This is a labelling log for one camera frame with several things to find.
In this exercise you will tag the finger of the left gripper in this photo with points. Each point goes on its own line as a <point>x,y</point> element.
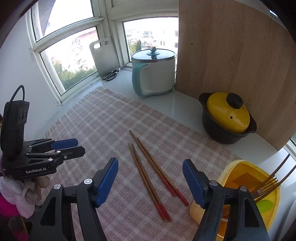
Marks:
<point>62,144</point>
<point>67,154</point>

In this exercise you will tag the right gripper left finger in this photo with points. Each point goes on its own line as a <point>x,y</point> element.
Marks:
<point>54,221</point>

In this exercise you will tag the black pot with yellow lid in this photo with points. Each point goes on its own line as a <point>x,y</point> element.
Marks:
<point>225,117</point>

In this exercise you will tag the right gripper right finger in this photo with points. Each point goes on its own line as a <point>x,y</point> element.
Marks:
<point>244,219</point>

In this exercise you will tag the steel fork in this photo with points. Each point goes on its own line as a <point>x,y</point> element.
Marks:
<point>258,194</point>

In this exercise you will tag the large wooden board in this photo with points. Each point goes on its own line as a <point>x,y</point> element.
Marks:
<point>229,46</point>

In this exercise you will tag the left hand in white glove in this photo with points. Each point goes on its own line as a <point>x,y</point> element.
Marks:
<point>25,196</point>

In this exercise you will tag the red-tipped wooden chopstick five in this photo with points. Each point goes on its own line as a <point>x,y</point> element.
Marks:
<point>179,195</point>

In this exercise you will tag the red-tipped wooden chopstick three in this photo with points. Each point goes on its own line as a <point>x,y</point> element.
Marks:
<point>152,192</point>

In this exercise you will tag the red-tipped wooden chopstick one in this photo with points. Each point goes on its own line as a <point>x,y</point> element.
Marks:
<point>275,171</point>

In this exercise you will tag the black kitchen scissors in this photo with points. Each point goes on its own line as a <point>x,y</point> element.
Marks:
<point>111,75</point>

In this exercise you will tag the pink sleeve forearm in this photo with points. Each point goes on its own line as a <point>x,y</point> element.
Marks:
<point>8,212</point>

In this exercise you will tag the white plastic cutting board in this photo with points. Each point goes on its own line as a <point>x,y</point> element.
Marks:
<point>104,56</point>

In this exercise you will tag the red-tipped wooden chopstick four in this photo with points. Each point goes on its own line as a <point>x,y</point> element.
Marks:
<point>154,165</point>

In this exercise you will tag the red-tipped wooden chopstick two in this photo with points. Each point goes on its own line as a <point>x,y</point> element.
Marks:
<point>273,187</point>

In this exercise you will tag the pink plaid table cloth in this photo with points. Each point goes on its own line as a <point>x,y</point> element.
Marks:
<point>105,123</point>

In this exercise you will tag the white teal electric pot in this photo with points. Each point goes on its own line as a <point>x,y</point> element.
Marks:
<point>153,71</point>

